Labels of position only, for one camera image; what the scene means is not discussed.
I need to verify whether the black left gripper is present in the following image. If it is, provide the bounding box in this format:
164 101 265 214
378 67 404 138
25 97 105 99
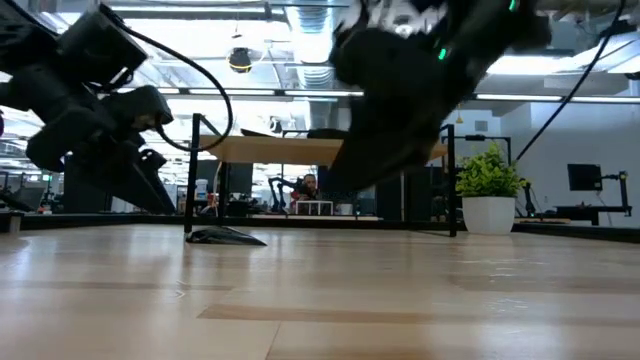
0 64 177 216

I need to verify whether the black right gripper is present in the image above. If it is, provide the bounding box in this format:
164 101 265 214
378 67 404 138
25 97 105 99
329 27 484 194

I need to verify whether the black leaf-shaped mini plate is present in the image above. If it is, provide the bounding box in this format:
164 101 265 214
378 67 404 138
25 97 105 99
305 128 351 140

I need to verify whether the black partition panel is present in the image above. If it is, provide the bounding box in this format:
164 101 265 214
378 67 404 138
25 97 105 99
375 167 451 221

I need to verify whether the black cabinet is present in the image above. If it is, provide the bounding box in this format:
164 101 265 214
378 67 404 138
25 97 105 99
62 169 114 215

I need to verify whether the person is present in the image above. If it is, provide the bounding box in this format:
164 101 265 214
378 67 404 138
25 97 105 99
292 173 321 202

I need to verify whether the green plant in white pot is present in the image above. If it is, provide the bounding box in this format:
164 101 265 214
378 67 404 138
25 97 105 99
453 142 530 236

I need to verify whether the wooden shelf with black legs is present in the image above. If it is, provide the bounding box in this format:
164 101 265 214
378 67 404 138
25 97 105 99
183 112 459 239

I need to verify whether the black ceiling lamp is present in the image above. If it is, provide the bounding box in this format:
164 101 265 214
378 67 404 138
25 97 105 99
227 47 254 75

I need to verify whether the black monitor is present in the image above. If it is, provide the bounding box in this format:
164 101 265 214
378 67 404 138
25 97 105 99
566 163 604 193

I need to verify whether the black background desk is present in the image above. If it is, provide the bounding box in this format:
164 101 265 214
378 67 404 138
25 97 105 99
519 192 632 227

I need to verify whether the black monitor stand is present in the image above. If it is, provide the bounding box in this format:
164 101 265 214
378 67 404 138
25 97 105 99
602 169 632 217

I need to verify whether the long ceiling light rail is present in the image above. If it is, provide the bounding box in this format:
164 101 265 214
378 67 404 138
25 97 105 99
159 87 640 105

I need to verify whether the silver ventilation duct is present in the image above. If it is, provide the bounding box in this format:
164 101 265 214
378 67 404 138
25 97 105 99
287 0 344 132

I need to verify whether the black taut cable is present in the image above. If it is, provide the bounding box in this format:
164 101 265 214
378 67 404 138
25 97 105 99
513 0 627 162

